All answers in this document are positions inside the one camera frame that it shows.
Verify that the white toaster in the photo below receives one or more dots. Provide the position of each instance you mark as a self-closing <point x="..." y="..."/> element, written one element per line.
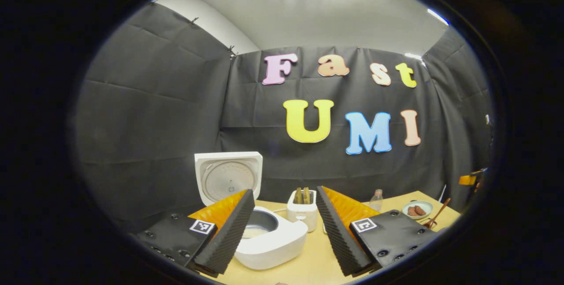
<point x="302" y="214"/>

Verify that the brown meat piece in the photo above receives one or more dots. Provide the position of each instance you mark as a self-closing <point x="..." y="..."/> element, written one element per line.
<point x="411" y="211"/>
<point x="421" y="210"/>

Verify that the small metal cloth clip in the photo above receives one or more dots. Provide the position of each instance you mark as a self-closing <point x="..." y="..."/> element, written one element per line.
<point x="194" y="20"/>
<point x="231" y="50"/>

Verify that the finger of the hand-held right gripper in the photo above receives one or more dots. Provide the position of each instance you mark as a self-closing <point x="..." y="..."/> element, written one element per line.
<point x="467" y="180"/>

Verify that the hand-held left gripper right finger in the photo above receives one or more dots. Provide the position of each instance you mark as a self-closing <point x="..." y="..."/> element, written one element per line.
<point x="339" y="236"/>

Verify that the brown wooden spoon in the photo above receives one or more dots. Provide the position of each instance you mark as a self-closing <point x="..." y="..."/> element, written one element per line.
<point x="438" y="212"/>

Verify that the white rice cooker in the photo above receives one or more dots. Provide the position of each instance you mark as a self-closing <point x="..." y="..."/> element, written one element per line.
<point x="282" y="245"/>

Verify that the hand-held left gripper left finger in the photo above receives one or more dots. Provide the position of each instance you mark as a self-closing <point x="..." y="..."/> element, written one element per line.
<point x="224" y="236"/>

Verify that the clear plastic bottle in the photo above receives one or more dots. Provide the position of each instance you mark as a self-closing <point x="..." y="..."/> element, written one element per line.
<point x="376" y="202"/>

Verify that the pale green plate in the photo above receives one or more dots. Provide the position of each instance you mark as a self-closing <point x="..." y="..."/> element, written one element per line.
<point x="425" y="205"/>

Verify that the brown bread slice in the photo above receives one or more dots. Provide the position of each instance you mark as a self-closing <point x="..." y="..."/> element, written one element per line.
<point x="298" y="196"/>
<point x="306" y="195"/>

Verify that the small ceiling light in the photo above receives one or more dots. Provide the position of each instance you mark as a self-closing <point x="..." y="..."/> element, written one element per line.
<point x="437" y="16"/>

